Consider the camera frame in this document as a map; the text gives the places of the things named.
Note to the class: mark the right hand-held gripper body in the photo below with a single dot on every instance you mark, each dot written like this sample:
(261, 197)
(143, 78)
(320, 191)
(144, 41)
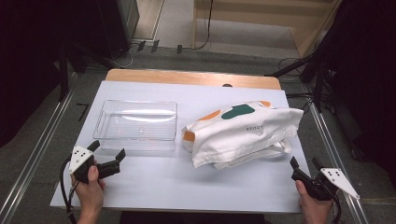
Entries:
(337, 180)

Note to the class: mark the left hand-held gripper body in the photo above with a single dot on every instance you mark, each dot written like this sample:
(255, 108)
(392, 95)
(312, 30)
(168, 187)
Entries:
(79, 158)

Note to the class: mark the clear plastic container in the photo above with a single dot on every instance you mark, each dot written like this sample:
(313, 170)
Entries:
(137, 124)

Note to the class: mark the white cloth bag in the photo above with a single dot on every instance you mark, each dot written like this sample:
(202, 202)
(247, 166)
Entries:
(243, 137)

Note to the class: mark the person's left hand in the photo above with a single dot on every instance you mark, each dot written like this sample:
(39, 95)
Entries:
(90, 194)

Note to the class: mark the person's right hand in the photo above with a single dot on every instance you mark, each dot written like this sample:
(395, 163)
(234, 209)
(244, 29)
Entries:
(314, 211)

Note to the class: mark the white table mat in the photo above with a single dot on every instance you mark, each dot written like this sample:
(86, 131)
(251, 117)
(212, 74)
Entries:
(174, 186)

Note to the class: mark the black cabinet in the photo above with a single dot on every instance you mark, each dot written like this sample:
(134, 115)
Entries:
(121, 21)

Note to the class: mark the light wooden desk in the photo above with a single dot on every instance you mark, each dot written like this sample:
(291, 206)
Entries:
(308, 28)

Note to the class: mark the aluminium floor rail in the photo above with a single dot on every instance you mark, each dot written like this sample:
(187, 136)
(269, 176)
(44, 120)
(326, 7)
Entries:
(34, 158)
(330, 143)

